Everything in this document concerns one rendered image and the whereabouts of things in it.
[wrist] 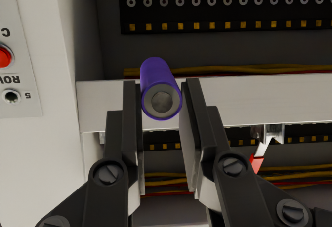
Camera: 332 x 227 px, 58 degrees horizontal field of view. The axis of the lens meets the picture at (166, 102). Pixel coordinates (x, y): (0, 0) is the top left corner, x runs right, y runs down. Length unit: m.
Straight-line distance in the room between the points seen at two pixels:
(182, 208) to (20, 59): 0.33
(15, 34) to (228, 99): 0.18
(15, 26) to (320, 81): 0.26
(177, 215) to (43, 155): 0.24
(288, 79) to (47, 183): 0.24
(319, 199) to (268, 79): 0.30
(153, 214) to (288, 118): 0.25
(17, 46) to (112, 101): 0.08
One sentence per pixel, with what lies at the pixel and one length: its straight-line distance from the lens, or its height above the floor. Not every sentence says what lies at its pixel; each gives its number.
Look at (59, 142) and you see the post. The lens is 0.28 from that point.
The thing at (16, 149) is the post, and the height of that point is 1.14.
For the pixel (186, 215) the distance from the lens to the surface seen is 0.46.
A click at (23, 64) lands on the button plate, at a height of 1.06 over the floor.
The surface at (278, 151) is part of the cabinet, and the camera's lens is 0.60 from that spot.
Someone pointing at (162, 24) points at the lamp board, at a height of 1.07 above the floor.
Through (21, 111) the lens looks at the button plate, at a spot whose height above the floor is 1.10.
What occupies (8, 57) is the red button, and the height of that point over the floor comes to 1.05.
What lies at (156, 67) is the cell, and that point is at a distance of 0.15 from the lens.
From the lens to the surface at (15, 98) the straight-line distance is 0.26.
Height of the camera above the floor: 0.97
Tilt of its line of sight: 29 degrees up
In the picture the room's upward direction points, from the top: 180 degrees counter-clockwise
